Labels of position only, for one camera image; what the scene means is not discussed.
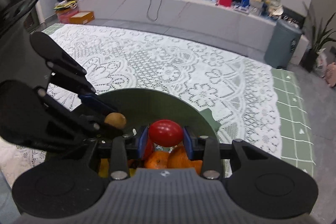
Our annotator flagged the green potted plant right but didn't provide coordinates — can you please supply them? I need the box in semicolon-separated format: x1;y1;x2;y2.
302;2;335;73

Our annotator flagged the red cherry tomato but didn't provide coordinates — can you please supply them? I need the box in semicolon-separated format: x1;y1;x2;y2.
148;119;183;147
142;139;155;161

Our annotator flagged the large orange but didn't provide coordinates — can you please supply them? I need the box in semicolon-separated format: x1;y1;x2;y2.
167;144;203;175

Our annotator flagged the green checked table mat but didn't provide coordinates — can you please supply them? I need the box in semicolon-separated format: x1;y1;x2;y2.
271;68;316;176

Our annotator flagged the grey blue trash bin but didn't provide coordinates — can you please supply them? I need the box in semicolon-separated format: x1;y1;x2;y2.
264;19;302;69

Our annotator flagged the yellow lemon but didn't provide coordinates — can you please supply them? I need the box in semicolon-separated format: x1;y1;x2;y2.
98;159;136;178

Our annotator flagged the orange cardboard box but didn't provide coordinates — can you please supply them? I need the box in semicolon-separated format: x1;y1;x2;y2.
69;11;95;24

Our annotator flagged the white marble tv console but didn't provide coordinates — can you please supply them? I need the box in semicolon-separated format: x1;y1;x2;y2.
77;0;309;65

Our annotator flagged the stack of books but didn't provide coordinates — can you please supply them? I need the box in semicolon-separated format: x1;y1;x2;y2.
54;1;79;24

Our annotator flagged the black power cable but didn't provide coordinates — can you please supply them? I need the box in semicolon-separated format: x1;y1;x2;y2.
146;0;191;22

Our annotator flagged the white lace tablecloth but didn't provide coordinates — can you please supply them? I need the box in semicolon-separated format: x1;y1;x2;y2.
0;23;283;188

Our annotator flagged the green colander bowl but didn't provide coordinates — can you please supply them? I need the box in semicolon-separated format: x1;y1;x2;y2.
44;88;223;179

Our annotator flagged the brown kiwi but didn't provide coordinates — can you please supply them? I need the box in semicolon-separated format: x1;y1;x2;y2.
104;113;127;130

